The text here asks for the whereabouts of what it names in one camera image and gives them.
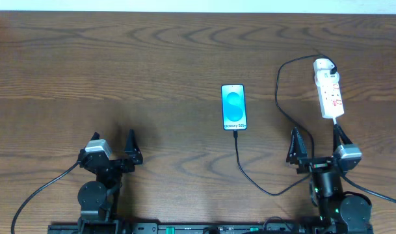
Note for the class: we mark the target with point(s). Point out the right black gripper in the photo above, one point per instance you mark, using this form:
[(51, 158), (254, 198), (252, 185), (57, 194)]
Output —
[(320, 163)]

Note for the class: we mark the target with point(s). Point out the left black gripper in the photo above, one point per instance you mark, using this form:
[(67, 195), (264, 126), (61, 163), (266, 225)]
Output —
[(114, 163)]

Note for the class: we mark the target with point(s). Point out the blue screen Galaxy smartphone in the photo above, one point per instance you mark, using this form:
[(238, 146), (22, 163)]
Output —
[(233, 107)]

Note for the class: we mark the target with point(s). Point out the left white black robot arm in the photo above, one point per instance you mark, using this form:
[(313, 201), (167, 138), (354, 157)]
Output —
[(99, 198)]

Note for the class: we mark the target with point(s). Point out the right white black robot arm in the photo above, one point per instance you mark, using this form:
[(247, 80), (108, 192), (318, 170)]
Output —
[(340, 211)]

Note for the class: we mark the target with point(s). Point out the white power strip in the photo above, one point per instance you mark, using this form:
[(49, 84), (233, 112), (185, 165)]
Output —
[(330, 99)]

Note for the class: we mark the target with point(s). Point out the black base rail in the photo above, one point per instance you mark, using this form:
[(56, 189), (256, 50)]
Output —
[(153, 228)]

